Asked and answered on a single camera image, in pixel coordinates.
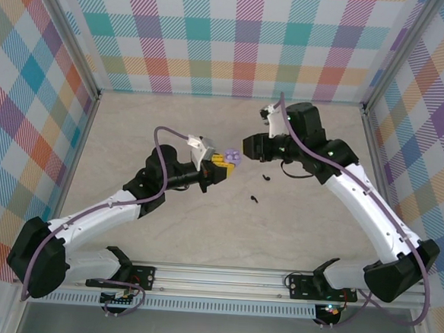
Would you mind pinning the earbud charging case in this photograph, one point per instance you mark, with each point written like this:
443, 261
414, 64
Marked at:
232, 156

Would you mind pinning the small black screw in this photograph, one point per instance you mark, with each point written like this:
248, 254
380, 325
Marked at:
254, 199

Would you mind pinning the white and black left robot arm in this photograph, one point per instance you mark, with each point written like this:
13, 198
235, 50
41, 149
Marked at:
96, 215

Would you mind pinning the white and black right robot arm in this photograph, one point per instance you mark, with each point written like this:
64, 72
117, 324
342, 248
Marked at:
363, 210

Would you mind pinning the left small electronics board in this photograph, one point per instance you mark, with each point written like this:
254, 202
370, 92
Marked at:
119, 298

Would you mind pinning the small electronics board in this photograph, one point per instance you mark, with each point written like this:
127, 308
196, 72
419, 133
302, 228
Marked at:
330, 311
119, 298

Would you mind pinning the grey metal sheet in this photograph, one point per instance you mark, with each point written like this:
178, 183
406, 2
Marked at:
214, 331

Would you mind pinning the right small electronics board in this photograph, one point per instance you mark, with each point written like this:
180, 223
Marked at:
330, 311

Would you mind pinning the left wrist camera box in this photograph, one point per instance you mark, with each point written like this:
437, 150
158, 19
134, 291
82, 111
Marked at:
202, 150

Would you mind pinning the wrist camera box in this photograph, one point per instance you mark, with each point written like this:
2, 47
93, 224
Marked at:
202, 150
274, 120

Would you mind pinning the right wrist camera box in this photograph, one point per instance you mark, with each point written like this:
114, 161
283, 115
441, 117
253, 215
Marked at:
274, 120

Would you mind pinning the aluminium right side rail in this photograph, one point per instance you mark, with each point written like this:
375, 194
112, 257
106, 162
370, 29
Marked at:
378, 162

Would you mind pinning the aluminium left side rail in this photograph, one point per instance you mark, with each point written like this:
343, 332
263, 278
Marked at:
79, 145

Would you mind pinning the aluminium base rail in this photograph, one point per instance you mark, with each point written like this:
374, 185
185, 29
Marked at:
218, 278

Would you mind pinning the aluminium right corner post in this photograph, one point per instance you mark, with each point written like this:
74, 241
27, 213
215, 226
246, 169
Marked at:
399, 53

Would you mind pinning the aluminium corner post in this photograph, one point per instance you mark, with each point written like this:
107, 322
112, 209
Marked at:
399, 53
71, 34

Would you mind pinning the aluminium left corner post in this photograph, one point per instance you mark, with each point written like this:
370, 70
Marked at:
71, 34

